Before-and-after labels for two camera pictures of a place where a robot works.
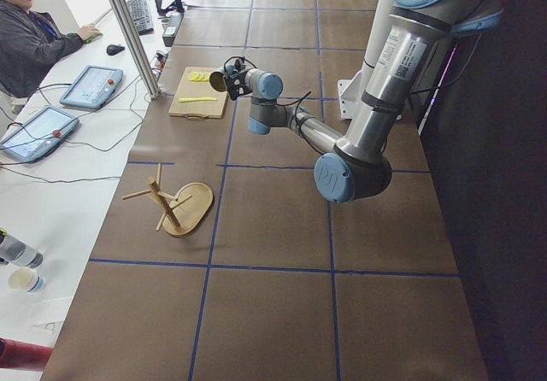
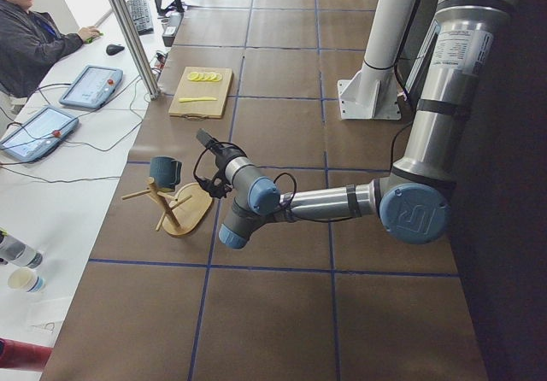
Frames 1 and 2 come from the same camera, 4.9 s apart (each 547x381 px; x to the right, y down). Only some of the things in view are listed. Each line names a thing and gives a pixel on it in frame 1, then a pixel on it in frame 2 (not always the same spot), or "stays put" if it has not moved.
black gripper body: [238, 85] → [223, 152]
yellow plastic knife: [201, 98] stays put
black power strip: [173, 24] stays put
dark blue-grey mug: [217, 80] → [166, 172]
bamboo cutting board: [196, 96] stays put
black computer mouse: [113, 49] stays put
